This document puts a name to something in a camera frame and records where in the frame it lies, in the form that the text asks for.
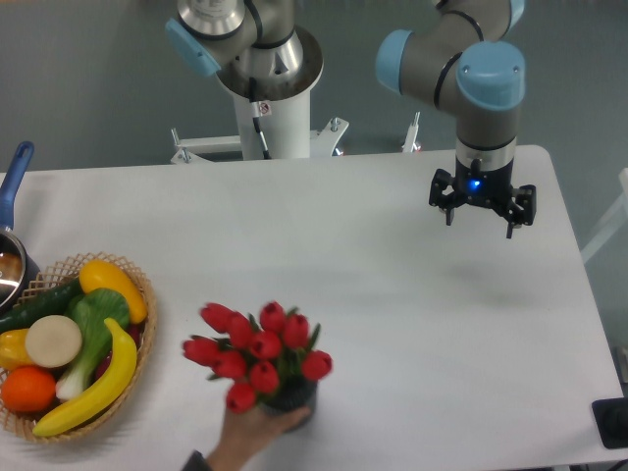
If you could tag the orange fruit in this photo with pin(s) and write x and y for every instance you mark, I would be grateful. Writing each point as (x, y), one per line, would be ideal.
(28, 389)

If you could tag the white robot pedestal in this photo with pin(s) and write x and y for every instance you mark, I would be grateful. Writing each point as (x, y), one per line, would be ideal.
(270, 88)

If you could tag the white table clamp right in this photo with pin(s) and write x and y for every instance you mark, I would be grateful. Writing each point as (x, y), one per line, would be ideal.
(326, 142)

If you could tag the green bok choy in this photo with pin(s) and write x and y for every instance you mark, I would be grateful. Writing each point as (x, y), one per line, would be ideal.
(90, 313)

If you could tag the black vase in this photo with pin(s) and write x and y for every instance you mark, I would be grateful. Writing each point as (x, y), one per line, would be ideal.
(291, 406)

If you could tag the person's hand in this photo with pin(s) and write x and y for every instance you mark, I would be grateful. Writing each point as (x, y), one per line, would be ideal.
(243, 435)

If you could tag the blue handled saucepan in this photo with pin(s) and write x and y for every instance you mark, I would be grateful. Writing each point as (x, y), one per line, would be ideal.
(17, 267)

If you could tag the beige round bun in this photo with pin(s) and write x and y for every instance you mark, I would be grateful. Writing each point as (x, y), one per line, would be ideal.
(53, 341)

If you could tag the yellow bell pepper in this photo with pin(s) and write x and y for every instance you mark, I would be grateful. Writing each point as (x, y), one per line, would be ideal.
(13, 352)

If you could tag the yellow lemon squash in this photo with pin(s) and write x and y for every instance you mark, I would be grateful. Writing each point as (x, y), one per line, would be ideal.
(99, 273)

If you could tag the white table clamp left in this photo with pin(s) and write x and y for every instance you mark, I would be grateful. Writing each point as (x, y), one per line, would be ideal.
(197, 150)

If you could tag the green cucumber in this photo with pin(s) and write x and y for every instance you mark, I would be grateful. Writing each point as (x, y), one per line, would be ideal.
(54, 301)

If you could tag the person's forearm dark sleeve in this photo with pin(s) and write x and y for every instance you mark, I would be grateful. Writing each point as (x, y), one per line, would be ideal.
(197, 462)

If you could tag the black device at edge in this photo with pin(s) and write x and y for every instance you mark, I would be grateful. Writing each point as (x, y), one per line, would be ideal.
(611, 419)

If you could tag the yellow banana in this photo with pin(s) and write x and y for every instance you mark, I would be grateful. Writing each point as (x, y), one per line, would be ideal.
(100, 394)

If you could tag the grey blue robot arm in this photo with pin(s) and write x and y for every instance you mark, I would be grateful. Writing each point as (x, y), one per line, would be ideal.
(463, 67)

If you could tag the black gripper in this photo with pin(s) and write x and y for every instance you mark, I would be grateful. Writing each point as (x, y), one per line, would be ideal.
(483, 179)

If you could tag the white frame at right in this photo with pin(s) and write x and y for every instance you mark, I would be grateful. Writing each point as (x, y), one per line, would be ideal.
(613, 219)

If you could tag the white table clamp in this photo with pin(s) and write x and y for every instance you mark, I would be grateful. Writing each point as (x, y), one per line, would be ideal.
(197, 150)
(326, 142)

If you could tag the red tulip bouquet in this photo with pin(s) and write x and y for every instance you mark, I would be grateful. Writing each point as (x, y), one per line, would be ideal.
(258, 353)

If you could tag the wicker fruit basket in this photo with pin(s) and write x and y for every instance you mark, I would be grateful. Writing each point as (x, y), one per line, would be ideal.
(21, 424)

